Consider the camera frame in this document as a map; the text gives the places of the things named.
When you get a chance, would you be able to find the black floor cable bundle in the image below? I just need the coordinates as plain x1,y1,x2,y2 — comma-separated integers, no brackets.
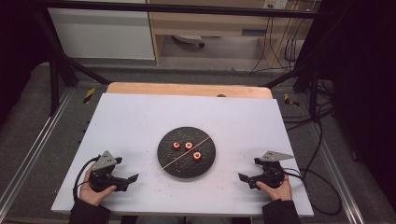
281,78,336,132

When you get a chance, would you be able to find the person's right hand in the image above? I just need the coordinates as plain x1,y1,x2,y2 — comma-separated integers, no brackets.
255,175,293,202

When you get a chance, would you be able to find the wooden table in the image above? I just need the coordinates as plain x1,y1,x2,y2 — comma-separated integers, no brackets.
106,81,275,100

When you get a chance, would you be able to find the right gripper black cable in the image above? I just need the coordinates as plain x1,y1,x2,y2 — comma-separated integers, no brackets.
281,167,344,217

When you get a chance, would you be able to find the white board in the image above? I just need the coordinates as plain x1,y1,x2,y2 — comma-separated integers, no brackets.
50,92,315,217

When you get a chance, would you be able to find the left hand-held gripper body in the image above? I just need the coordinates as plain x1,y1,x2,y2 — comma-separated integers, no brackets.
89,150,123,192

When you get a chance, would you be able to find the grey wheeled foot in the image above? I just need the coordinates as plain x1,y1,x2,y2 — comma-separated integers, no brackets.
172,34,205,49

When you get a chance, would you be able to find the black round plate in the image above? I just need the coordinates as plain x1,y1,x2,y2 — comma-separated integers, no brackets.
157,126,217,179

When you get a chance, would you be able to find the aluminium rail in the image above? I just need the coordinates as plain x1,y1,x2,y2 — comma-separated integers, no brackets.
0,88,74,213
306,124,366,224

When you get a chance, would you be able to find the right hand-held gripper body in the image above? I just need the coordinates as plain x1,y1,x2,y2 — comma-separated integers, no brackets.
254,150,295,189

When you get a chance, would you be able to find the black curtain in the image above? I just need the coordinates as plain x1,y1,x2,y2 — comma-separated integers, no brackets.
0,0,54,125
317,0,396,203

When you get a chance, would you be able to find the hanging black cable bundle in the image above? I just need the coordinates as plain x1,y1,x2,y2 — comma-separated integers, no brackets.
250,15,310,75

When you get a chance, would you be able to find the white power strip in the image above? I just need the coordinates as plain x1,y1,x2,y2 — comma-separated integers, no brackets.
262,0,289,9

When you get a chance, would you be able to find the light wooden desk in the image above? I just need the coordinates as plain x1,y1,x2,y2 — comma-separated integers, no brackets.
146,0,316,68

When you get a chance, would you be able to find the white cabinet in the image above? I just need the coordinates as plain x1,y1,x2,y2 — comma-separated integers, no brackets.
48,7,156,61

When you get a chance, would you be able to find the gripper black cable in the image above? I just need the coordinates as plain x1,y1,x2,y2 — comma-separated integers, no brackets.
72,156,101,202
281,167,344,217

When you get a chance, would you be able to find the black metal frame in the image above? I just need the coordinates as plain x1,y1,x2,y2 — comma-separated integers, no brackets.
31,0,331,120

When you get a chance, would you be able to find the person's left hand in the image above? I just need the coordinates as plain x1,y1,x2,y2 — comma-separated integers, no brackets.
78,163,119,206

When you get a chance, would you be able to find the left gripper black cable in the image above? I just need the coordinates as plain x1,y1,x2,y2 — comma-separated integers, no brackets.
72,156,101,202

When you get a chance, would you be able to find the thin wooden skewer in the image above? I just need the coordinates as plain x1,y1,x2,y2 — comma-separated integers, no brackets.
161,135,212,171

